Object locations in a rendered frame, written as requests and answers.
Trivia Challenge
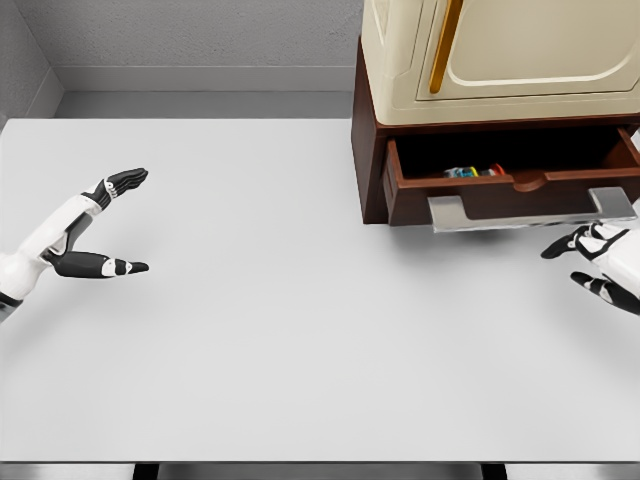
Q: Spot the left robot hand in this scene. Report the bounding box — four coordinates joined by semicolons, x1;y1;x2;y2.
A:
10;167;151;280

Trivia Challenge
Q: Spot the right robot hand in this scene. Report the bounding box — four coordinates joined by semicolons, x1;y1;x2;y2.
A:
540;221;640;318

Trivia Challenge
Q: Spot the brown wooden drawer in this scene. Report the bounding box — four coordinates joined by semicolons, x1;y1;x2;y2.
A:
383;125;640;229

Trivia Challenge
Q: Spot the cream cabinet with door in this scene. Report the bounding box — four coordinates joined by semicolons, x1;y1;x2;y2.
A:
360;0;640;127

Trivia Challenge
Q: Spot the brown wooden cabinet base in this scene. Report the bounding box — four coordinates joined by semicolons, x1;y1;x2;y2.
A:
351;37;640;229

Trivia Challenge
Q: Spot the small colourful switch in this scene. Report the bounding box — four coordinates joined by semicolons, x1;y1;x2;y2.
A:
443;163;507;180

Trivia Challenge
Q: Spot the silver drawer handle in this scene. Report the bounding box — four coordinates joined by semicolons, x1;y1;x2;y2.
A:
426;187;639;234

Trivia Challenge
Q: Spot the gold door handle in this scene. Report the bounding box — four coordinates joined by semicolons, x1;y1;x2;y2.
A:
428;0;464;95

